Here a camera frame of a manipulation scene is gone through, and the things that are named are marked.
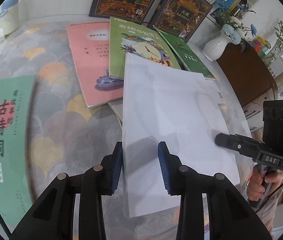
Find white back cover book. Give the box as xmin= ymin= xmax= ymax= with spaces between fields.
xmin=122 ymin=53 xmax=240 ymax=218

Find person's right hand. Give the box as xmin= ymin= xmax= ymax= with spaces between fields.
xmin=247 ymin=165 xmax=283 ymax=202

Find brown wooden cabinet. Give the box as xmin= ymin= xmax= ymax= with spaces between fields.
xmin=217 ymin=43 xmax=278 ymax=107

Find dark green cover book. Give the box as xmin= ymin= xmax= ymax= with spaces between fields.
xmin=155 ymin=27 xmax=215 ymax=79

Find white ceramic vase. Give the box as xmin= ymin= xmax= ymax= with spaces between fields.
xmin=202 ymin=31 xmax=231 ymax=62

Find green poetry book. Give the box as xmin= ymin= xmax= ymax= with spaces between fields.
xmin=0 ymin=75 xmax=36 ymax=230

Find blue and white flowers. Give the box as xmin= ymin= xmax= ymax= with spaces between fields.
xmin=213 ymin=0 xmax=257 ymax=52

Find pink cover book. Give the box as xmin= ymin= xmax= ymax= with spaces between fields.
xmin=67 ymin=22 xmax=124 ymax=108

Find light green illustrated book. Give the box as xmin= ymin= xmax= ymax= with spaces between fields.
xmin=108 ymin=17 xmax=180 ymax=80

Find dark encyclopedia book right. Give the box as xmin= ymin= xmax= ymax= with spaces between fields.
xmin=149 ymin=0 xmax=212 ymax=42

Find white cup with blue figure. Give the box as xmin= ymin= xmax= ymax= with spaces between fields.
xmin=0 ymin=0 xmax=19 ymax=36

